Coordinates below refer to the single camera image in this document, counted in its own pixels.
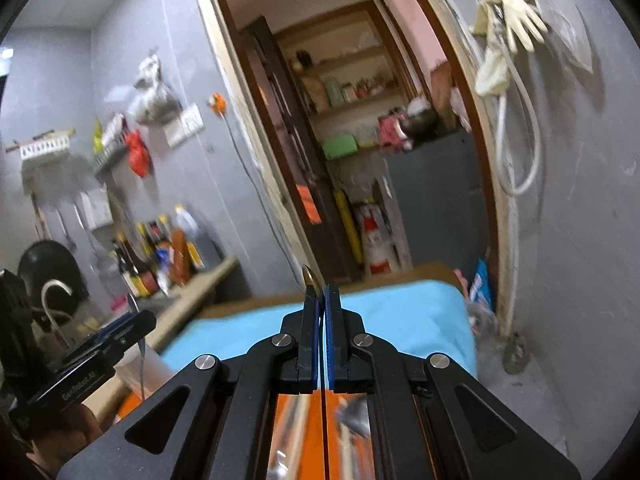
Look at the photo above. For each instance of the red plastic bag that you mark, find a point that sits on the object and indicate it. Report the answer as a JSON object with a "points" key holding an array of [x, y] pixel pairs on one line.
{"points": [[139, 159]]}

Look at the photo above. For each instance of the wall-mounted wire rack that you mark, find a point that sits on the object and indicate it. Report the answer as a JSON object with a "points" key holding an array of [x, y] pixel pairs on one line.
{"points": [[108, 158]]}

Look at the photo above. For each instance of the yellow tube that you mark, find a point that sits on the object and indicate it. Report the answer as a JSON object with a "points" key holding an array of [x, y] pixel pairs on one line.
{"points": [[349, 224]]}

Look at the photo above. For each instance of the white plastic utensil holder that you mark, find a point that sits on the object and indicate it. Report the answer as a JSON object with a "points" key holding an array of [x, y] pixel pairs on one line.
{"points": [[156, 371]]}

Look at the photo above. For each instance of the dark soy sauce bottle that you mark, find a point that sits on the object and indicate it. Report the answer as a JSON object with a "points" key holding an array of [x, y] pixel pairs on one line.
{"points": [[139, 273]]}

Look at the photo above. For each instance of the metal box grater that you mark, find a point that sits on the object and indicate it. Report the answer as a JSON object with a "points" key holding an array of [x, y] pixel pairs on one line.
{"points": [[97, 208]]}

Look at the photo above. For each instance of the blue snack bag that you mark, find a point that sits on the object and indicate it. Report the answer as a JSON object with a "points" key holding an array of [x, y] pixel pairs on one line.
{"points": [[480, 289]]}

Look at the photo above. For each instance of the dark metal bowl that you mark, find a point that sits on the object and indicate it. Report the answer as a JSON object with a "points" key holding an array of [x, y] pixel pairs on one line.
{"points": [[421, 127]]}

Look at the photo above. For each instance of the black wok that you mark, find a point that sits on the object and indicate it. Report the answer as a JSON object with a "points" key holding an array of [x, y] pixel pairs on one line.
{"points": [[49, 259]]}

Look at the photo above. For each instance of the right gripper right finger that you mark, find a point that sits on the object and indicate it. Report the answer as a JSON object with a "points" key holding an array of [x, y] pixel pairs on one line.
{"points": [[346, 370]]}

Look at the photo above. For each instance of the large oil jug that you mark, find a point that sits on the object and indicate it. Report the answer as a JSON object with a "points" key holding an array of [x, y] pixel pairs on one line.
{"points": [[192, 231]]}

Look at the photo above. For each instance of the white rubber gloves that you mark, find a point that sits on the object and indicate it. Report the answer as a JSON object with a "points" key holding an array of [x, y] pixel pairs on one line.
{"points": [[506, 26]]}

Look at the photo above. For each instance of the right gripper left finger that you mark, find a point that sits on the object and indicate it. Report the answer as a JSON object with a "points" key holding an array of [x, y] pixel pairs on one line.
{"points": [[299, 373]]}

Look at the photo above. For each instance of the steel spoon front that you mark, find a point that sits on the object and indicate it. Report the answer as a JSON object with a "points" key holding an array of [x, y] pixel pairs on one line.
{"points": [[134, 308]]}

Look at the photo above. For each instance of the white wall switch panel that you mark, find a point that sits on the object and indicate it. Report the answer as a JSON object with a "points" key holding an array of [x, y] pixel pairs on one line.
{"points": [[188, 123]]}

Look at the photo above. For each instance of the grey plastic bag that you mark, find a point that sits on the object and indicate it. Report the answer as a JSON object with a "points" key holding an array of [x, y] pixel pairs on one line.
{"points": [[154, 103]]}

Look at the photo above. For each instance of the grey refrigerator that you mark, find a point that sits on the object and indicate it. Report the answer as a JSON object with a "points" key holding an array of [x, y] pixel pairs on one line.
{"points": [[438, 189]]}

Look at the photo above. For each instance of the gold handled utensil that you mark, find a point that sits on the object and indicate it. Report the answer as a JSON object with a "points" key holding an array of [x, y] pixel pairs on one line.
{"points": [[310, 280]]}

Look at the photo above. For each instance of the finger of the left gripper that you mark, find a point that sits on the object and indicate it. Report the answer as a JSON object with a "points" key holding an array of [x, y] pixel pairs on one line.
{"points": [[101, 351], [121, 332]]}

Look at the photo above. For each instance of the blue and orange cloth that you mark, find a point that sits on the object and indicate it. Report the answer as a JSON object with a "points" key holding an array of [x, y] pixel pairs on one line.
{"points": [[223, 416]]}

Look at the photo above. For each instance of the orange spice bag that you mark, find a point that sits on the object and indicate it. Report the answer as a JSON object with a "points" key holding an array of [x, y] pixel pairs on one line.
{"points": [[179, 258]]}

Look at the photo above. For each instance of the steel faucet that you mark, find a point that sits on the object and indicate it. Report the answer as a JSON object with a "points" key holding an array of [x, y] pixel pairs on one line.
{"points": [[55, 296]]}

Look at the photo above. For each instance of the person's left hand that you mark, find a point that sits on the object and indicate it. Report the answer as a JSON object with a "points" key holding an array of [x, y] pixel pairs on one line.
{"points": [[77, 429]]}

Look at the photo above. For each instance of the wooden door frame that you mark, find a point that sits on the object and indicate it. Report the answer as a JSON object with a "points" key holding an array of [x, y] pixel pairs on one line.
{"points": [[248, 108]]}

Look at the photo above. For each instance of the green box on shelf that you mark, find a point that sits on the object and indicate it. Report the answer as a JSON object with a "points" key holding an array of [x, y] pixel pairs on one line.
{"points": [[339, 146]]}

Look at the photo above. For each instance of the floor drain cover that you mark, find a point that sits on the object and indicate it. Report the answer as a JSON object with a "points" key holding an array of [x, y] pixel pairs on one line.
{"points": [[516, 355]]}

